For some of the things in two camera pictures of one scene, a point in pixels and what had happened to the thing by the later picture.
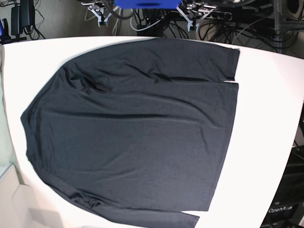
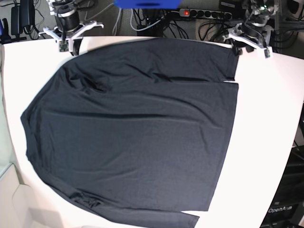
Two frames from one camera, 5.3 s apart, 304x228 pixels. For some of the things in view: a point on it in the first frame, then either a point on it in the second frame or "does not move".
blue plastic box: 147,4 does not move
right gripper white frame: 99,18 -> 66,44
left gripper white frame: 206,8 -> 255,41
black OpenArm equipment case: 287,210 does not move
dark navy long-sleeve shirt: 140,129 does not move
